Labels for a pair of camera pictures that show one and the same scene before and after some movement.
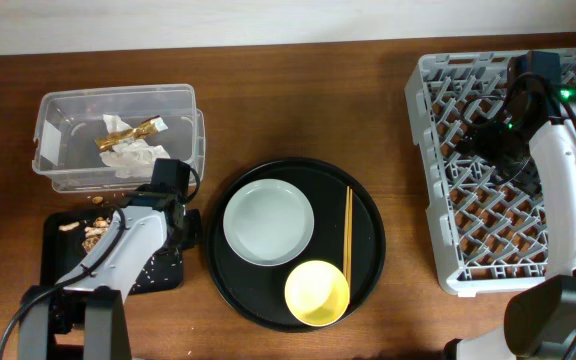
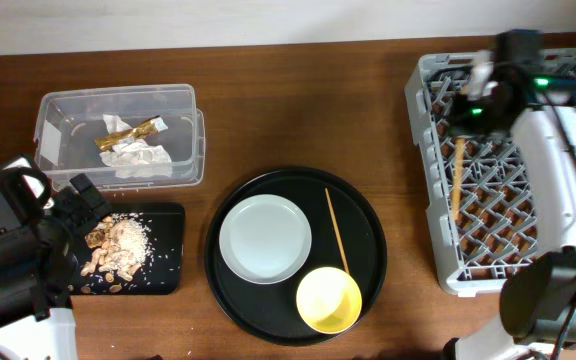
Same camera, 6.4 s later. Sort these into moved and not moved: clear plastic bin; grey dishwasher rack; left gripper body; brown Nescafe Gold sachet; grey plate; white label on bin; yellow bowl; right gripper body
Moved: left gripper body; yellow bowl; grey plate; right gripper body
Not moved: brown Nescafe Gold sachet; grey dishwasher rack; white label on bin; clear plastic bin
